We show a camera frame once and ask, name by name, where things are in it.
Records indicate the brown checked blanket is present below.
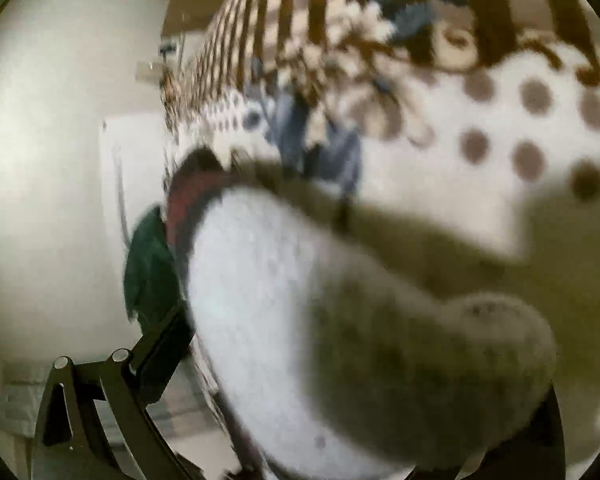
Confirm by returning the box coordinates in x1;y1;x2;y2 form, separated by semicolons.
162;0;600;126

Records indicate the floral blanket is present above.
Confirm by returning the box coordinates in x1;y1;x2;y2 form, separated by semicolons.
167;0;600;261

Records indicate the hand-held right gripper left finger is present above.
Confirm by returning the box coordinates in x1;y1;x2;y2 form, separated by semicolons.
30;305;206;480

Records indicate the black sweater with white sleeve bands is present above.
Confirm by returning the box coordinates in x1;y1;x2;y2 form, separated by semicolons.
165;147;600;480

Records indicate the dark green duvet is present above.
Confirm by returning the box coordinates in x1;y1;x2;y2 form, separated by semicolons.
124;205;188;321

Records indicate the white headboard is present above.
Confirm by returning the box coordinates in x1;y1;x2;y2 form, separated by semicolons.
100;115;181;251

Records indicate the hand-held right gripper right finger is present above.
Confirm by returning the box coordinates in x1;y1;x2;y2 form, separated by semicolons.
410;385;567;480

